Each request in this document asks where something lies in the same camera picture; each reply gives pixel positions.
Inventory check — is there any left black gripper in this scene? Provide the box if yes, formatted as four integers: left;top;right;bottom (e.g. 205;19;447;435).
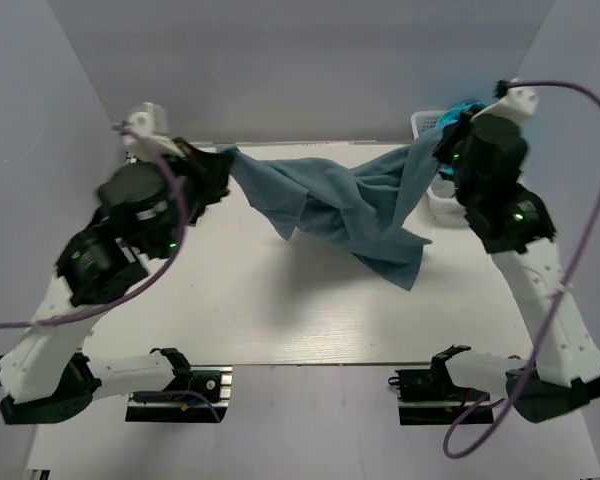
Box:
149;136;233;260

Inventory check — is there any grey-blue t-shirt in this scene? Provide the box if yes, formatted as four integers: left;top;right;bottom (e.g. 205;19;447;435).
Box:
226;129;442;290

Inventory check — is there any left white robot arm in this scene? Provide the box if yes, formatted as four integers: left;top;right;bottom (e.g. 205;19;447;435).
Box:
0;103;233;425

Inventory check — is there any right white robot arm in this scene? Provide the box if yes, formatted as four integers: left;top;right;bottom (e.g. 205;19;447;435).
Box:
431;80;600;423

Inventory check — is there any turquoise t-shirt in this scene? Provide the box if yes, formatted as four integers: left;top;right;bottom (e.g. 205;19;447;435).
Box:
436;101;486;180

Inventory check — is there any white plastic laundry basket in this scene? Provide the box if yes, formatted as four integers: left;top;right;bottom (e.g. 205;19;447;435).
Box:
410;110;466;227

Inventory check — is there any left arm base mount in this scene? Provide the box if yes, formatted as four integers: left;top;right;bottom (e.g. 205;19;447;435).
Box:
125;366;233;424

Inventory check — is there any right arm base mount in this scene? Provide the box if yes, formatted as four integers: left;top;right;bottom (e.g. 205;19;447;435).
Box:
387;368;497;426

